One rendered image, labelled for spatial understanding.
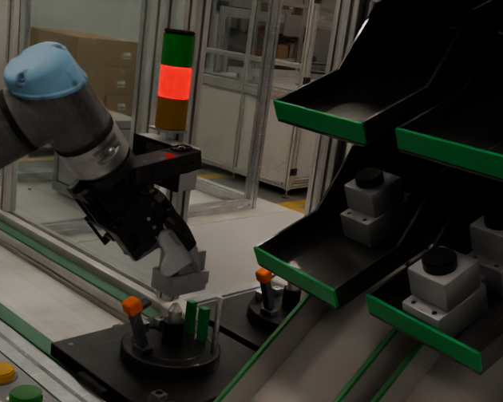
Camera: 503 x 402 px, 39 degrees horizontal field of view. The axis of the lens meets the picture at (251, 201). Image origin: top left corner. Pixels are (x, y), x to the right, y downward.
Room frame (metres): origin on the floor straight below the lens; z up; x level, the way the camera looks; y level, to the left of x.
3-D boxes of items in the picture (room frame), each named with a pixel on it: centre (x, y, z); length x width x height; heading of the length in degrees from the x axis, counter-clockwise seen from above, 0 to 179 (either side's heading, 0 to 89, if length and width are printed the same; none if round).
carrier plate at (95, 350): (0.94, 0.09, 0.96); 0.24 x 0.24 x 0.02; 47
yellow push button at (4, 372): (0.84, 0.29, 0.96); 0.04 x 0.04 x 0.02
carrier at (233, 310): (1.13, -0.09, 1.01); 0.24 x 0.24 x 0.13; 47
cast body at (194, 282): (0.94, 0.08, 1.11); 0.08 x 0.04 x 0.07; 137
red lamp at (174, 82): (1.15, 0.15, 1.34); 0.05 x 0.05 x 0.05
